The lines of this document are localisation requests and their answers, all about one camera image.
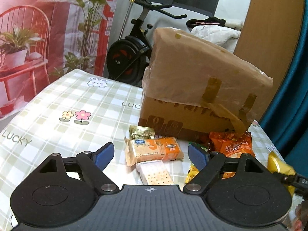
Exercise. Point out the brown cardboard box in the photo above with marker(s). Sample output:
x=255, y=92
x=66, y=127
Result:
x=193, y=87

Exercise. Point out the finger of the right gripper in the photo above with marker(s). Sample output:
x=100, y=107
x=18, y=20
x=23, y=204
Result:
x=294, y=183

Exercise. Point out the plaid bunny bedsheet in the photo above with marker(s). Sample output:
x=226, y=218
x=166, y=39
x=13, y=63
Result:
x=78, y=112

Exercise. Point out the orange-red snack bag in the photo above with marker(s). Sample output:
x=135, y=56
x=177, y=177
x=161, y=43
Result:
x=231, y=144

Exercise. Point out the clear cracker pack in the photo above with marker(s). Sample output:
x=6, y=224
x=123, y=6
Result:
x=154, y=173

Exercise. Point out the black exercise bike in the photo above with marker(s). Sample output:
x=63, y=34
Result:
x=128, y=57

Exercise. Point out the yellow snack bag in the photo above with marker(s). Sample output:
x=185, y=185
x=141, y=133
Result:
x=275, y=164

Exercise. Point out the red printed backdrop cloth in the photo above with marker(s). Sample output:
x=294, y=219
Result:
x=42, y=40

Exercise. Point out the teal curtain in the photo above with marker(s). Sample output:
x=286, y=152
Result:
x=285, y=121

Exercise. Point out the white quilted blanket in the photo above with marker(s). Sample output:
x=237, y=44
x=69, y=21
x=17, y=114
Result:
x=226, y=36

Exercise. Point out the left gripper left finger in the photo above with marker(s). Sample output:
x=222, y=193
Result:
x=81, y=175

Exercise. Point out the yellow-orange small snack packet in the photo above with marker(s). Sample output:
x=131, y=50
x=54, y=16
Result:
x=193, y=171

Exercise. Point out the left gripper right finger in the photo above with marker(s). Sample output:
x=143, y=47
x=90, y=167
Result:
x=212, y=167

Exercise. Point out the orange cracker pack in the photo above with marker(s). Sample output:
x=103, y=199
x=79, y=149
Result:
x=144, y=150

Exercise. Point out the wooden door panel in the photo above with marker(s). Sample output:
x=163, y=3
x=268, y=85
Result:
x=268, y=40

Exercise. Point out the black garment with pink trim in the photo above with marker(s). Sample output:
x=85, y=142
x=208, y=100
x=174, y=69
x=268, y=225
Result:
x=209, y=21

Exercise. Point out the olive green snack packet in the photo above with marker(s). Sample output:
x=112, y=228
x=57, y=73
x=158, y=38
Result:
x=140, y=132

